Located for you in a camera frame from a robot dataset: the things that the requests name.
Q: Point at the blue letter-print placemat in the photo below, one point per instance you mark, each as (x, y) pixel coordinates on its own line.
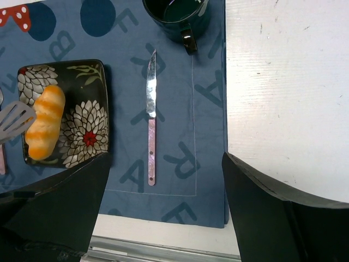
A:
(189, 187)

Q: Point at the metal serving tongs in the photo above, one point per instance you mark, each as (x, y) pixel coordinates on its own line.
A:
(16, 118)

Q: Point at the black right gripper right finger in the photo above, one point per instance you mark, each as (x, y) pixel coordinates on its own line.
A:
(277, 222)

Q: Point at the knife with pink handle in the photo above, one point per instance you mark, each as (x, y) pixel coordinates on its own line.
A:
(151, 95)

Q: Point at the black floral square plate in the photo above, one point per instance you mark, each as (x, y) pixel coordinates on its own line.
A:
(84, 129)

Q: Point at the fork with pink handle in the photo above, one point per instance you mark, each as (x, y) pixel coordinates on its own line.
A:
(3, 169)

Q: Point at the striped long bread roll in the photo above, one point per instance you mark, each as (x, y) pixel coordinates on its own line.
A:
(43, 134)

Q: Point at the dark green mug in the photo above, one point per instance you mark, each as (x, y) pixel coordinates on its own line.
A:
(181, 21)

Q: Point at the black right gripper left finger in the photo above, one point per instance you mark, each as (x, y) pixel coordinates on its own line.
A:
(53, 219)

